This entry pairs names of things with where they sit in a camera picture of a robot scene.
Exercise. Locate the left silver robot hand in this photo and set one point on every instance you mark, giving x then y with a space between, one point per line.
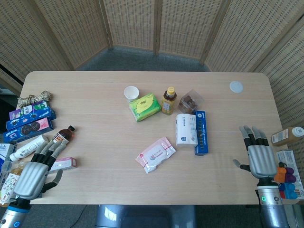
31 178

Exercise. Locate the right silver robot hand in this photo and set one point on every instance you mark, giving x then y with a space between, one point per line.
262 161

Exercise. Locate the blue cookie box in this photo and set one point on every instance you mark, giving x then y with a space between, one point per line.
202 133

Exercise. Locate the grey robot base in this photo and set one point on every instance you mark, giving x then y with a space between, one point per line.
145 216

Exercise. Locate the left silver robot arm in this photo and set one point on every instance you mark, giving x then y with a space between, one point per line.
13 213

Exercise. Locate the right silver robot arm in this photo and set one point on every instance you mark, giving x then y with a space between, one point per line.
272 204

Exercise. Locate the pink and blue Oreo box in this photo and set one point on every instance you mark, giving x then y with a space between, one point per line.
26 130

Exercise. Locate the purple snack box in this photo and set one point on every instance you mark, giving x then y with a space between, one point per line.
28 109

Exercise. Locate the orange toy block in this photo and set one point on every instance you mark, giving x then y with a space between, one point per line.
279 174

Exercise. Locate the juice bottle with illustrated label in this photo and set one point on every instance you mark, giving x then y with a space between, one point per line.
9 185

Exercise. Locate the white light blue box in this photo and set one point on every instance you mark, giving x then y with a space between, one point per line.
288 156

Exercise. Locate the white plastic bottle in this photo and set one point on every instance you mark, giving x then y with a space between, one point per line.
28 148

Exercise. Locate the purple toy block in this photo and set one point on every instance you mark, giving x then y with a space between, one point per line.
290 174

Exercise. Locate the white capped tan bottle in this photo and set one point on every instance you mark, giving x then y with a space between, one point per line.
286 136

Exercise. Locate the blue white milk carton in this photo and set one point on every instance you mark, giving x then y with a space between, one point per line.
7 152

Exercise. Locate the small pink white box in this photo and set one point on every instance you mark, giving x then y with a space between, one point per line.
65 163

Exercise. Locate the blue toy block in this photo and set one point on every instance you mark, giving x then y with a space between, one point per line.
289 190

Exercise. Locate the black capped brown tea bottle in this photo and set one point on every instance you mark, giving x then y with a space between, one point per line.
64 134

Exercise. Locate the white round table grommet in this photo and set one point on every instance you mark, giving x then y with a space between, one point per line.
236 87

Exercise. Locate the white tissue pack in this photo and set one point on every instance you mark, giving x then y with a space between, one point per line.
186 130

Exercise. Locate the clear plastic box with cookies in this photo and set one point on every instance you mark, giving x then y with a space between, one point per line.
188 103

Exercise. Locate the pink wet wipes pack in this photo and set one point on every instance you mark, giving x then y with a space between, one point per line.
155 154

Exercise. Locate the yellow capped corn tea bottle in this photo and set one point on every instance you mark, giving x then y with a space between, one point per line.
168 103

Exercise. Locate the green tissue pack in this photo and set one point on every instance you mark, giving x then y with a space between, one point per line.
145 107

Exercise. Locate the white paper cup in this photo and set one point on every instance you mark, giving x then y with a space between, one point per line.
131 93

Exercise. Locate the woven bamboo folding screen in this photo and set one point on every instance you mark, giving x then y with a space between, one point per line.
133 23

